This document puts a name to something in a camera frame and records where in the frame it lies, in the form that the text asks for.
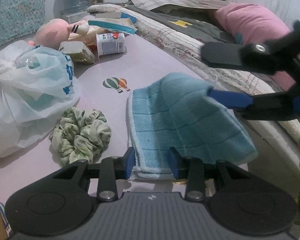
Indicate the red pink wipes pack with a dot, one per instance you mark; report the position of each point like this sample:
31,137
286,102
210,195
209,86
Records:
90,38

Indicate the grey bed blanket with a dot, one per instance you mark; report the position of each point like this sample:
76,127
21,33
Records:
195,23

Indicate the green fabric scrunchie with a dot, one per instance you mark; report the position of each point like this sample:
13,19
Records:
80,135

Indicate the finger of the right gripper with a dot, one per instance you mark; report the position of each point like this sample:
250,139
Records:
231,100

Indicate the teal floral wall cloth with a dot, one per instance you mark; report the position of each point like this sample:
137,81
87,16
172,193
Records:
19,18

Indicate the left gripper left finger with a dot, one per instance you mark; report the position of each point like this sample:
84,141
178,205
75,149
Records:
111,170

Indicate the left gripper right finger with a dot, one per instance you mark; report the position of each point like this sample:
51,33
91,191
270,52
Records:
191,169

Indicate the blue towel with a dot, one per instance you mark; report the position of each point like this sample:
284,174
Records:
176,111

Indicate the white plastic bag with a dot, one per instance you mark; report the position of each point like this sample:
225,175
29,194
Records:
37,84

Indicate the white water dispenser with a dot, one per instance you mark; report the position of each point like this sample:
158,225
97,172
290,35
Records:
74,17

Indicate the white yogurt cup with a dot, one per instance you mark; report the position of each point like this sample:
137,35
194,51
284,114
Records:
110,43

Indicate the checked patterned sheet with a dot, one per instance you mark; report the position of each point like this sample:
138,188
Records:
196,4

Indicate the small white box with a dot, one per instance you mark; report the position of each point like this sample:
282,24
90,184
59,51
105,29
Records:
78,51

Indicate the pink plush toy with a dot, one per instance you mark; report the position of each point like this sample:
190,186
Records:
56,31

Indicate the white woven mattress edge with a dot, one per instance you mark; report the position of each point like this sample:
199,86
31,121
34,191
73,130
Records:
184,47

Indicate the pink pillow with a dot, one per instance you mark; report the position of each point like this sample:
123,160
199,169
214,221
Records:
250,23

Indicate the white blue flat box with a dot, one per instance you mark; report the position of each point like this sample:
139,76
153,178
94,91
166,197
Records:
116,22

